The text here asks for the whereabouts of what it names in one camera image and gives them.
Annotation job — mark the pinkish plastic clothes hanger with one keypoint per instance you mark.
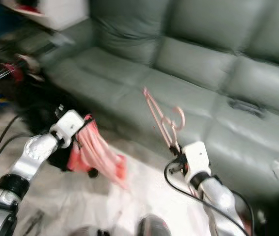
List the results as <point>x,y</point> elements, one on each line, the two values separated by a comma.
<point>166,129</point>

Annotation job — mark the pink cartoon print garment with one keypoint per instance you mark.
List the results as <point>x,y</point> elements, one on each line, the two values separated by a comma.
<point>100,155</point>

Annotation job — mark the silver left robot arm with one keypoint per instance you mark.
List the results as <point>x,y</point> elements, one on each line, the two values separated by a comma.
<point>36,152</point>

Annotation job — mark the red plastic clothes hanger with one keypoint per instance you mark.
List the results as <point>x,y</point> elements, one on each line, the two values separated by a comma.
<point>16,73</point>

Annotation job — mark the pale pink clothes hanger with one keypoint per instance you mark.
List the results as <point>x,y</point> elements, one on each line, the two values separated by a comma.
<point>34,64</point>

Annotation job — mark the grey right robot leg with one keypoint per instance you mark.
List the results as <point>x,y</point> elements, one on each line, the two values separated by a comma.
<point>156,226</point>

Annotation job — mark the black game controller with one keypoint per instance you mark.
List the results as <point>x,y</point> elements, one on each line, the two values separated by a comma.
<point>247,107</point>

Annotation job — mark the grey-green leather sofa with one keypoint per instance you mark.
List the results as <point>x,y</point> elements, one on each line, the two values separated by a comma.
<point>198,64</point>

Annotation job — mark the black fabric bundle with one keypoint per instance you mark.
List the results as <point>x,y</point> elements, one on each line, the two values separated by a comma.
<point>277,219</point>

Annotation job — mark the black hanging garment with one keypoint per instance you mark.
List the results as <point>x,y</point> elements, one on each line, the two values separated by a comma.
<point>41,105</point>

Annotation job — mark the black metal drying rack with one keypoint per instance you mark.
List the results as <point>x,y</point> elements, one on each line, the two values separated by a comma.
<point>63,38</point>

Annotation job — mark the white side cabinet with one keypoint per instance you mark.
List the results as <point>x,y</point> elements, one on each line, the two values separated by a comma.
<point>70,14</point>

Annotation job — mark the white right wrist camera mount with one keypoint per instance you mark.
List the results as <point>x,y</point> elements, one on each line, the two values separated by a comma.
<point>197,157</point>

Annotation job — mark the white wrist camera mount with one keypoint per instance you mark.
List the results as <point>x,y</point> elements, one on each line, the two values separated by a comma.
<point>197,157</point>
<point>68,125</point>

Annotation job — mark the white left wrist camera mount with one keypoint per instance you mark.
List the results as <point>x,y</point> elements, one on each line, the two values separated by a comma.
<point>68,125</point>

